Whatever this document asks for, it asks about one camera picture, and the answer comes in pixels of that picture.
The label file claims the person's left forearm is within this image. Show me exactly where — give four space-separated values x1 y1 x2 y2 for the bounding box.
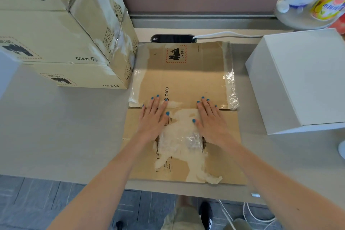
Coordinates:
47 135 162 230

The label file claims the person's right forearm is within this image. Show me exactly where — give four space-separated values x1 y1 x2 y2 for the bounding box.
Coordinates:
215 137 345 230

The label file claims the person's right hand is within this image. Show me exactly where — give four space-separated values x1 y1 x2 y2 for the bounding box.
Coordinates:
192 96 232 148

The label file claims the person's left hand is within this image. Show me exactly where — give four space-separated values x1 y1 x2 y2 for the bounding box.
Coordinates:
139 95 170 144

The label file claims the black striped shoe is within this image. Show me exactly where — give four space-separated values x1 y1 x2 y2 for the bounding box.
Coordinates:
199 201 213 230

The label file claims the white floor cable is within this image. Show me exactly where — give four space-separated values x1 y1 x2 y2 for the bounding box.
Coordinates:
218 199 277 230

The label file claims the white desk cable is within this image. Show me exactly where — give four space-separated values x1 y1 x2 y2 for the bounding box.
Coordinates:
192 31 266 40

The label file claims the white box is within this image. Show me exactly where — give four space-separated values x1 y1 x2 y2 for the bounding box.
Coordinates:
244 28 345 135

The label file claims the black desk power socket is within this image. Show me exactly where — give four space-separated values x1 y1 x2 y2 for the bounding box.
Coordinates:
150 34 197 43

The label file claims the small white round cap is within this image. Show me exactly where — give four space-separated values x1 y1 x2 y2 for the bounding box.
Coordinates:
276 0 290 13

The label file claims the round beige shelf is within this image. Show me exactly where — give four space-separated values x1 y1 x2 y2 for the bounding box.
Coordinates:
273 0 345 30

